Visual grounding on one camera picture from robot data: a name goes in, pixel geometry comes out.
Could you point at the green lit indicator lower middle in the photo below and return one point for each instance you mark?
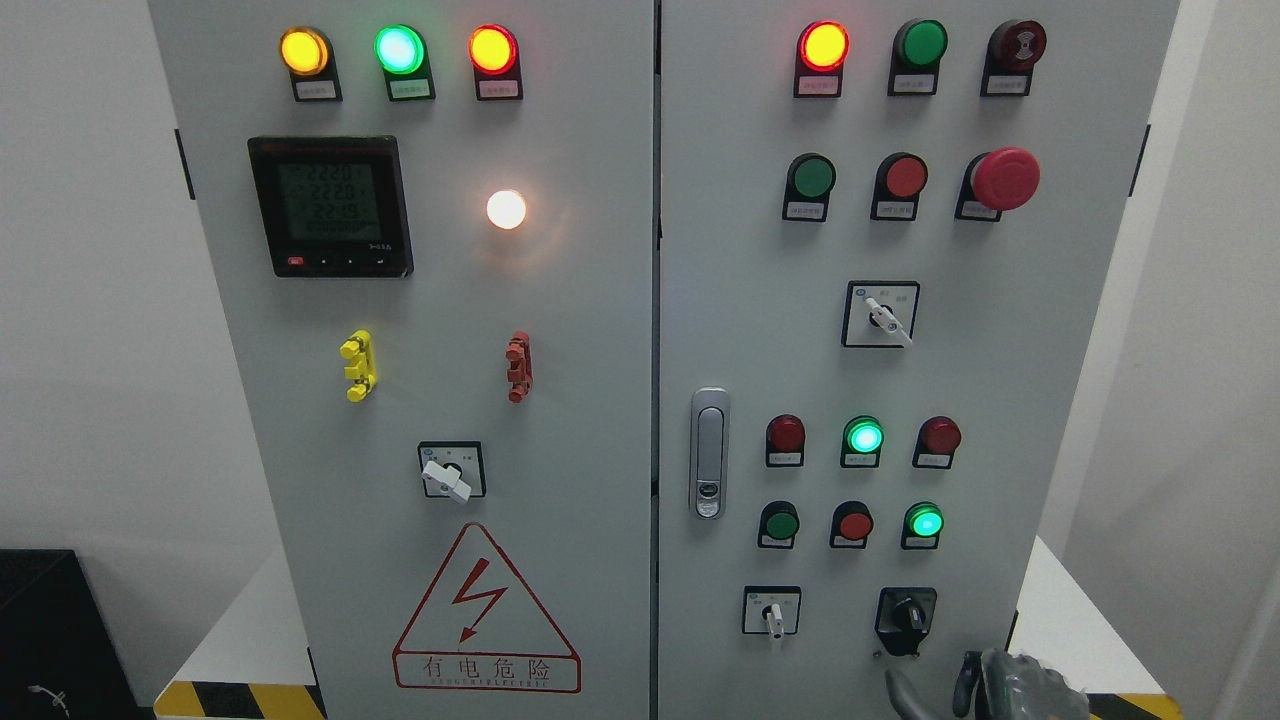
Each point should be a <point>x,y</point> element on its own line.
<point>863,439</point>

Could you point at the dark red indicator lower left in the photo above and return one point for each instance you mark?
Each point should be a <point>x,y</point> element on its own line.
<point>785,438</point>

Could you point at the silver door handle lock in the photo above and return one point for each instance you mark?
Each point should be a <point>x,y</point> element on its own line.
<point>709,423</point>

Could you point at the yellow terminal connector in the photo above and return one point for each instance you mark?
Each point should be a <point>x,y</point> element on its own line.
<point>360,369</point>

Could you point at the white platform with hazard stripes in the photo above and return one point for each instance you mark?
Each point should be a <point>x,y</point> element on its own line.
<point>255,663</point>

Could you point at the red terminal connector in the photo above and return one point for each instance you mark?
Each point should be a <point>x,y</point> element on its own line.
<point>519,371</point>

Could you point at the white-handle selector switch left door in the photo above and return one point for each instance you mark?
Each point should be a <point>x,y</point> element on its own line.
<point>452,469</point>

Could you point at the dark red buzzer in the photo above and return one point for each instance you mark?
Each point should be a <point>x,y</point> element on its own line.
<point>1013,50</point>

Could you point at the green lit indicator light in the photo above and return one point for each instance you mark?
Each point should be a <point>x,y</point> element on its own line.
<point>404,61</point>

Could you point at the green push button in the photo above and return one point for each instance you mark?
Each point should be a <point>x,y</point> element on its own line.
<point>778,526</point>
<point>809,182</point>

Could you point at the green push button lower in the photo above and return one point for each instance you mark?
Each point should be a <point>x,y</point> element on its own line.
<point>778,526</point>

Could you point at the green indicator top right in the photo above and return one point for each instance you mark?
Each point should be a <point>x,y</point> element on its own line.
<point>916,56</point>

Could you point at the green illuminated button lower right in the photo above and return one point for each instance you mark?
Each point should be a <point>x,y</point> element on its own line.
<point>922,525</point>

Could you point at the red push button upper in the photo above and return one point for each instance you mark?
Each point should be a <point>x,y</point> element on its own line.
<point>900,180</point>

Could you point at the white glowing lamp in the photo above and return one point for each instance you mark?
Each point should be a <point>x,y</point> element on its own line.
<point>506,209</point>

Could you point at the white-handle selector switch upper right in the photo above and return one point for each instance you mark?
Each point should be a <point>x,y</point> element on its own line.
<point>880,314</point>

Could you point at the yellow indicator light top left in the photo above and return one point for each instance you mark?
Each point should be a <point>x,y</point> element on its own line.
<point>308,55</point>

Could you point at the grey electrical cabinet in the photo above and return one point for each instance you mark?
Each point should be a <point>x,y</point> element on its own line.
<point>652,146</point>

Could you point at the red push button lower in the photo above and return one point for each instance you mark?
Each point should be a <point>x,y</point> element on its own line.
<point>851,526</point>

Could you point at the white-handle selector switch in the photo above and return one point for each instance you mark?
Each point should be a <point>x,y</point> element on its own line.
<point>880,314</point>
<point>772,611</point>

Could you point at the black box bottom left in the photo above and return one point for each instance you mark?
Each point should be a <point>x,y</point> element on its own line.
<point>57,659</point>

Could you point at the green push button upper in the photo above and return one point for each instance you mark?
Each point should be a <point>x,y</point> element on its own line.
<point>809,182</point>

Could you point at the red electric hazard warning sticker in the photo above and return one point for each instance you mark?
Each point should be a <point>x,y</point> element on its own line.
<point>479,627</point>

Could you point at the red indicator lower right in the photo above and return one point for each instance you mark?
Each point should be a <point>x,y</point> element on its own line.
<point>937,443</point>

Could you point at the black rotary knob switch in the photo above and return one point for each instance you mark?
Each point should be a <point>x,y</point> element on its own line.
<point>904,618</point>

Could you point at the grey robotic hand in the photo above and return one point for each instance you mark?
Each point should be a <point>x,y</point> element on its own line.
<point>993,684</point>

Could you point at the black digital power meter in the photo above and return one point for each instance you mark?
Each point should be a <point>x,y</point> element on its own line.
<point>332,206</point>

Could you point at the white-handle selector switch lower right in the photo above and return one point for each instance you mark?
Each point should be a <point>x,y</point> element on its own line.
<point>772,611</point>

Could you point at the red push button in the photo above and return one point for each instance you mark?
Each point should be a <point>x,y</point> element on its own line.
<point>851,526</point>
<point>900,180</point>

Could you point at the red emergency stop button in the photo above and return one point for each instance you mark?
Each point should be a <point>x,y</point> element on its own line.
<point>994,182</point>

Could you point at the red lit indicator right door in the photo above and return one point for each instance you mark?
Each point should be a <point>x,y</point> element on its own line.
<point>821,51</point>

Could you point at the red-ringed yellow indicator light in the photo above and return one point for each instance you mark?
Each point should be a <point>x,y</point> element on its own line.
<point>493,52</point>

